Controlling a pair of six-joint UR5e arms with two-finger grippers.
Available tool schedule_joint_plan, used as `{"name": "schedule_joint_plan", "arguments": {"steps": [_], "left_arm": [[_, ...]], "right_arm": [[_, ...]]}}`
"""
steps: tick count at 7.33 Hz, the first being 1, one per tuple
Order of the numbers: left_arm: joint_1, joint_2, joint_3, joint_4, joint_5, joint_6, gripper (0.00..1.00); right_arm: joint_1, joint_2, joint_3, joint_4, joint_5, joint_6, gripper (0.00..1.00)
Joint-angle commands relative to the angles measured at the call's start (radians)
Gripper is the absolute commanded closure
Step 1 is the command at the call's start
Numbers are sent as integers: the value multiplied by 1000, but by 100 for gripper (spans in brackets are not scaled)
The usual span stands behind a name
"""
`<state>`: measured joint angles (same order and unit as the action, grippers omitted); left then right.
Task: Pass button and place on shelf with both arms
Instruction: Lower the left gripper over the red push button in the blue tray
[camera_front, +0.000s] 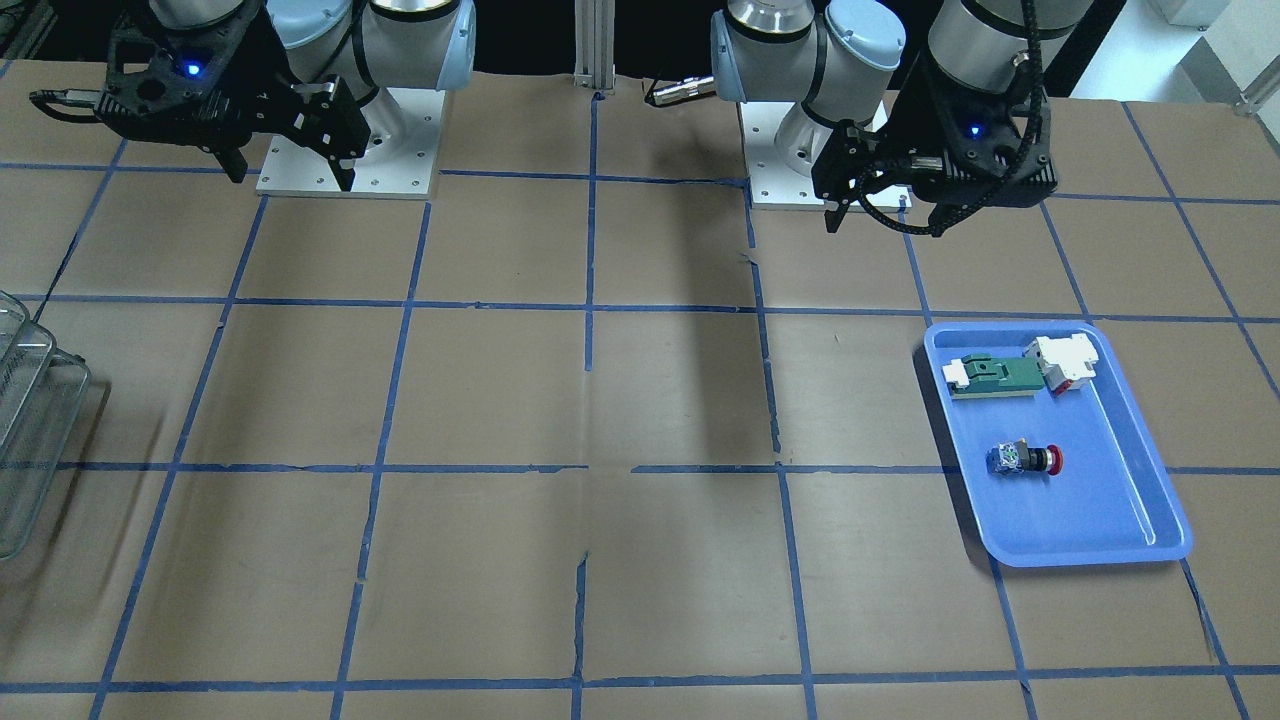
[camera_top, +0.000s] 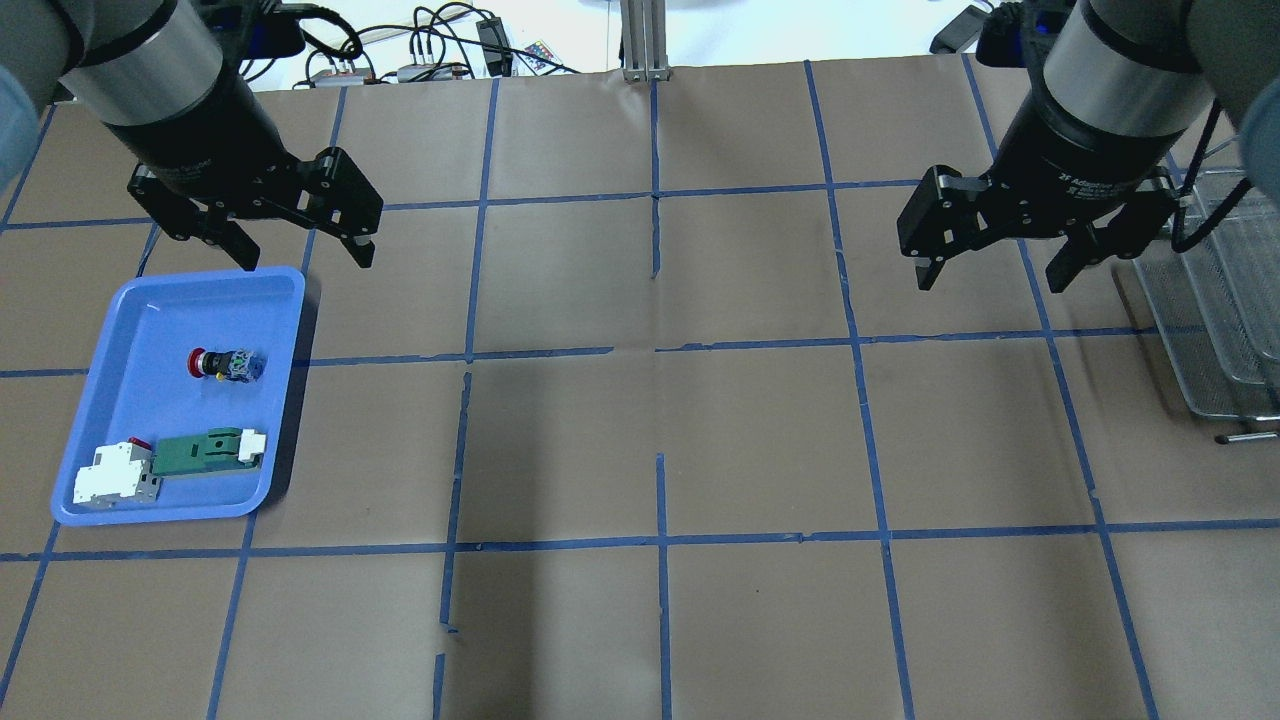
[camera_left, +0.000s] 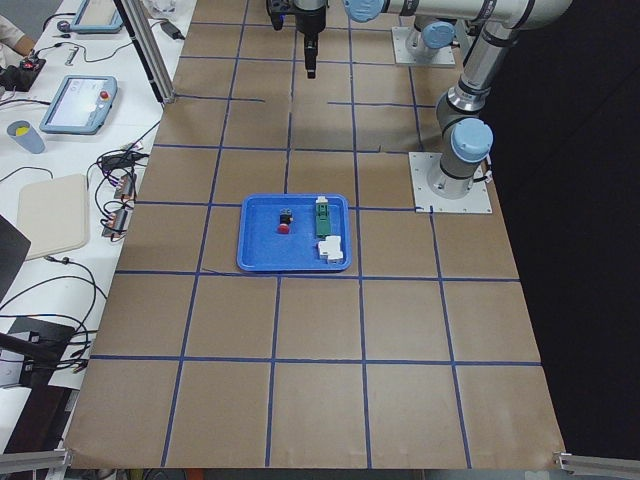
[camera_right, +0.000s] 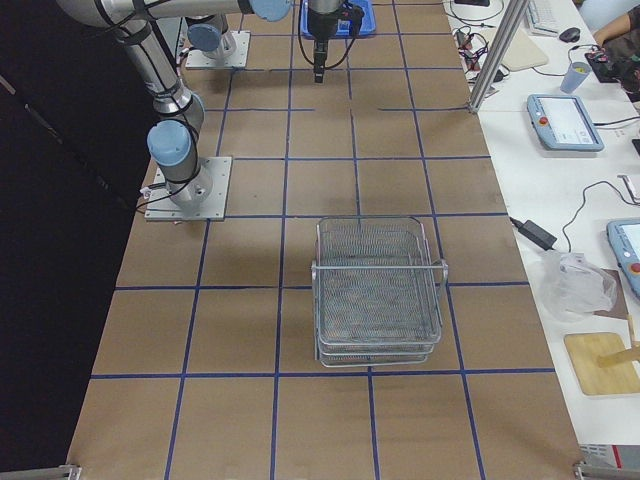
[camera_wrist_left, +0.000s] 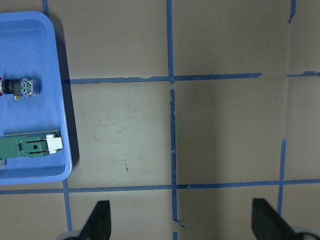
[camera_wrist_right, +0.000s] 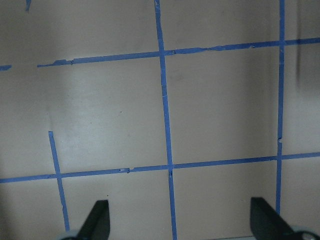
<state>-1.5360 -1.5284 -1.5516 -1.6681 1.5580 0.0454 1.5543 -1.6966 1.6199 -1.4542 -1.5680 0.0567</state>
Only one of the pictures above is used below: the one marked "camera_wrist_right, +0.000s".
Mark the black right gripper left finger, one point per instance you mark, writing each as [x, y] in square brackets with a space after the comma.
[97, 223]

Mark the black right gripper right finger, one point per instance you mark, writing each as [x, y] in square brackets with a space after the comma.
[265, 223]

